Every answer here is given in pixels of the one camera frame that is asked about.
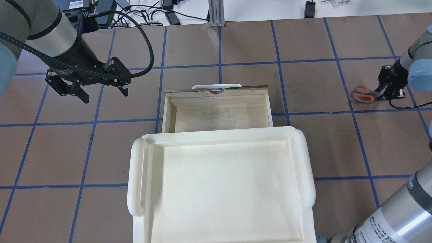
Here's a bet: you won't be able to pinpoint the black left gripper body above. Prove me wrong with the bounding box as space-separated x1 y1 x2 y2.
45 57 131 97

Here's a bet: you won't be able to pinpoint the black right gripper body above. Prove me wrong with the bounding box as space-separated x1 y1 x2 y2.
377 65 408 100

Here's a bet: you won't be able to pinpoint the orange grey scissors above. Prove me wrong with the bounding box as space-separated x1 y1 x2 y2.
353 85 381 104

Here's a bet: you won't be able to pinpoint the light wood drawer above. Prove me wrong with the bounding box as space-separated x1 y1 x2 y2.
161 85 273 133

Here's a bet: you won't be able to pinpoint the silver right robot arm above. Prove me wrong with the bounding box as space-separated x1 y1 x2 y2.
342 26 431 243

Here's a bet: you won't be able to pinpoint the black power adapter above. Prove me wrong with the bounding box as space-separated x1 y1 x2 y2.
304 0 316 19

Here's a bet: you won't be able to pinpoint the white plastic storage bin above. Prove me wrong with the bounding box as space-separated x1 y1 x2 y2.
127 126 316 243

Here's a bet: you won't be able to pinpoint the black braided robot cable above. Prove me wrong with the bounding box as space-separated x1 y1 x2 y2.
0 10 155 80

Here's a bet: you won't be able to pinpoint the white drawer handle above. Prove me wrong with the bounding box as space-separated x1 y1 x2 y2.
192 84 242 89

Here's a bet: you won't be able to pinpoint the aluminium frame post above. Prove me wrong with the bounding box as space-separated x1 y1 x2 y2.
208 0 226 27

